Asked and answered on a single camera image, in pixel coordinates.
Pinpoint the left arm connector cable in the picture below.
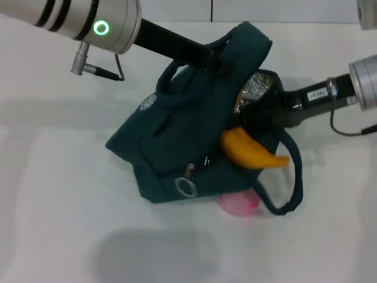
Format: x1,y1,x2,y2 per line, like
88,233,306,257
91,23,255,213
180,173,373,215
70,41,125,82

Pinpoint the dark teal fabric bag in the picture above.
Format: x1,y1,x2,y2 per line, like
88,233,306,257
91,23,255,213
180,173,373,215
105,20,304,218

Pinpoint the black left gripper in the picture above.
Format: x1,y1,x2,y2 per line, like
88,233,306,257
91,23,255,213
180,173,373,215
133,18,232,78

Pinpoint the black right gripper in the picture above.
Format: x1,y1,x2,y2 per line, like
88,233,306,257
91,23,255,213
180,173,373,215
244,73,359,133

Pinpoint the yellow banana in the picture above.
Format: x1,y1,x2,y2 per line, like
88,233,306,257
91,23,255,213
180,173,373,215
219,126,290,169

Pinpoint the pink toy peach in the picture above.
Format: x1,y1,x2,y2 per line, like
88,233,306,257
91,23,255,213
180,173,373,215
217,190,260,218

